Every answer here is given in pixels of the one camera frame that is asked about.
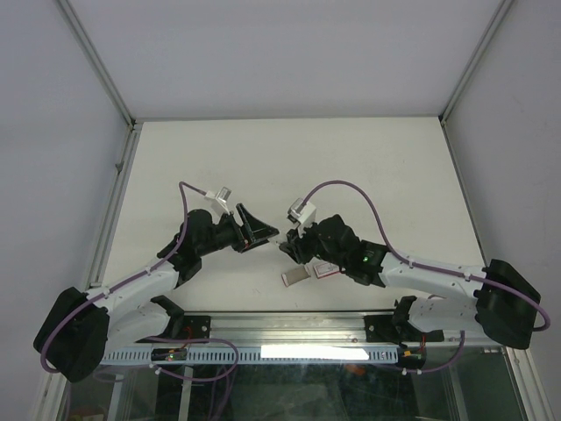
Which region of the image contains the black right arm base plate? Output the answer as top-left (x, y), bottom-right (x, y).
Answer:
top-left (363, 314), bottom-right (444, 345)

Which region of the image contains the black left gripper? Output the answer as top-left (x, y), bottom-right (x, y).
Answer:
top-left (197, 203), bottom-right (279, 257)

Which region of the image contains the white slotted cable duct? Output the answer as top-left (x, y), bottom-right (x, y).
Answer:
top-left (102, 345), bottom-right (398, 366)

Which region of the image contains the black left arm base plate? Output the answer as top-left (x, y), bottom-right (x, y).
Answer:
top-left (174, 315), bottom-right (211, 342)

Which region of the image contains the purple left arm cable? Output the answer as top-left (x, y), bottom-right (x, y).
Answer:
top-left (39, 181), bottom-right (207, 374)

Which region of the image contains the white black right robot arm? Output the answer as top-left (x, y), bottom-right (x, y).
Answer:
top-left (280, 215), bottom-right (541, 350)

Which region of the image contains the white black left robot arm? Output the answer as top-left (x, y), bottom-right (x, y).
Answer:
top-left (33, 203), bottom-right (279, 382)

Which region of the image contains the right aluminium frame post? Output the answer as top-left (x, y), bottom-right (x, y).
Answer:
top-left (439, 0), bottom-right (516, 126)

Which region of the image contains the aluminium mounting rail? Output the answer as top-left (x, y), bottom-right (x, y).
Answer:
top-left (100, 310), bottom-right (487, 352)

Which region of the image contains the red white staple box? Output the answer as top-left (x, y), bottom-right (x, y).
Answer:
top-left (313, 261), bottom-right (340, 279)

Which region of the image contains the left aluminium frame post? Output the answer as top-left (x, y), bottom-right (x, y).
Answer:
top-left (54, 0), bottom-right (136, 127)

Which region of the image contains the aluminium frame post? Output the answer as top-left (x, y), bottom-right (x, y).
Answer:
top-left (54, 0), bottom-right (136, 127)
top-left (439, 0), bottom-right (516, 126)

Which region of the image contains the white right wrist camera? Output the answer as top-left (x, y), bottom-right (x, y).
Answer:
top-left (287, 198), bottom-right (316, 236)

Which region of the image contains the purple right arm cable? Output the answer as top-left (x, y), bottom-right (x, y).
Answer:
top-left (299, 180), bottom-right (551, 331)

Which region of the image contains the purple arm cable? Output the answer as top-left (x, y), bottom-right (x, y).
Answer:
top-left (299, 180), bottom-right (551, 331)
top-left (39, 181), bottom-right (207, 374)

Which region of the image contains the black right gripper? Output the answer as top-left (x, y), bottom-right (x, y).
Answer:
top-left (280, 218), bottom-right (347, 269)

